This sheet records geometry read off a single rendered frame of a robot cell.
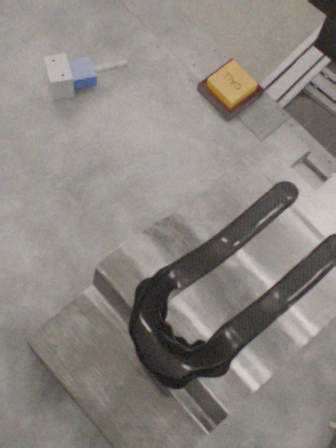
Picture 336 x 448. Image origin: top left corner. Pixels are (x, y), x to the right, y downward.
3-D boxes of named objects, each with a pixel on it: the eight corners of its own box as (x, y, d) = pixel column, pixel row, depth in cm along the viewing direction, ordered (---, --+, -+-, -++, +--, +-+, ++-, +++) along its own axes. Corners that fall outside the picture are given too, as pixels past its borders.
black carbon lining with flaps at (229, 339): (281, 179, 112) (295, 151, 103) (358, 256, 109) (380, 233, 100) (104, 326, 102) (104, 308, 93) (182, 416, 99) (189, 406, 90)
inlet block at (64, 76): (122, 59, 126) (122, 40, 121) (130, 84, 124) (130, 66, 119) (46, 75, 124) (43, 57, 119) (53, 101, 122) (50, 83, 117)
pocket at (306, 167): (304, 159, 116) (310, 148, 112) (329, 183, 114) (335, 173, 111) (284, 176, 114) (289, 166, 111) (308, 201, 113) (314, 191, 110)
